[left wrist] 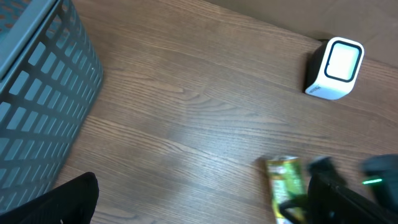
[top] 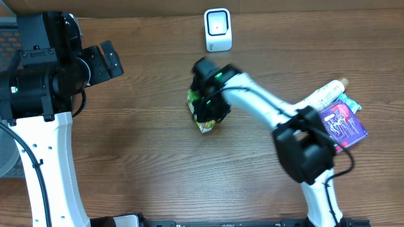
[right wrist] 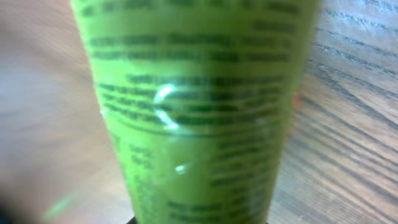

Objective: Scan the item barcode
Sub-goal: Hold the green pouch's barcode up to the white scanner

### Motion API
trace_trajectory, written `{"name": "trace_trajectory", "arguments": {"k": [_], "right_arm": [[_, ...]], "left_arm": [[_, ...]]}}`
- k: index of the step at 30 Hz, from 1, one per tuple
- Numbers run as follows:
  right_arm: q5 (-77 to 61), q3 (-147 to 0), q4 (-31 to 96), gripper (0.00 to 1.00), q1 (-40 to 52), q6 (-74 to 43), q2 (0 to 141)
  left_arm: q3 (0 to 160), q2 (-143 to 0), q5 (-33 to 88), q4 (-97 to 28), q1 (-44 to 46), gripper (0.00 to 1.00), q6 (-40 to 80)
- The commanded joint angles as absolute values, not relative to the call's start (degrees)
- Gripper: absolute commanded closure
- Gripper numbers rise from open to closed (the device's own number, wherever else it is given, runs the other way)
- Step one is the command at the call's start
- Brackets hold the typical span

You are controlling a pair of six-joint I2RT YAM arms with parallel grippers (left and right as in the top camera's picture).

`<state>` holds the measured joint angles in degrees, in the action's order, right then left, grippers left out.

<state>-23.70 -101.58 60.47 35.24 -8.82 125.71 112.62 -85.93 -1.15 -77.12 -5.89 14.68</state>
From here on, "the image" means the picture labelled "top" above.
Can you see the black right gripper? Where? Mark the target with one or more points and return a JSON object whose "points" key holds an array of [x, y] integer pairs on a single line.
{"points": [[202, 113]]}

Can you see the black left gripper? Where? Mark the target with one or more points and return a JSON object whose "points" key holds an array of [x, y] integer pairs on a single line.
{"points": [[112, 58]]}

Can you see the white tube gold cap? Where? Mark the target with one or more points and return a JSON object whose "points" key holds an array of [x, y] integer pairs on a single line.
{"points": [[325, 95]]}

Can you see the purple sanitary pad pack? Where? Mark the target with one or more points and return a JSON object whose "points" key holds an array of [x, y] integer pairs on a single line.
{"points": [[342, 124]]}

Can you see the teal wet wipes pack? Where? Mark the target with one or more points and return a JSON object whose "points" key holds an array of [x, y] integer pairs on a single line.
{"points": [[353, 105]]}

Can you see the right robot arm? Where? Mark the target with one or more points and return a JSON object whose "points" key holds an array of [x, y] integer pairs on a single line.
{"points": [[304, 148]]}

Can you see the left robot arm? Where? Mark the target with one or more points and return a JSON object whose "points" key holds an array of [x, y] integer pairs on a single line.
{"points": [[37, 112]]}

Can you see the white barcode scanner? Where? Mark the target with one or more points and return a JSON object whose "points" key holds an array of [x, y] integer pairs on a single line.
{"points": [[218, 30]]}

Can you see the dark grey plastic basket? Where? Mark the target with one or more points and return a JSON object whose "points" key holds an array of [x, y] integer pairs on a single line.
{"points": [[11, 165]]}

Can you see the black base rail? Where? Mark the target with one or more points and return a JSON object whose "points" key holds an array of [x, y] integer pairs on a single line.
{"points": [[282, 223]]}

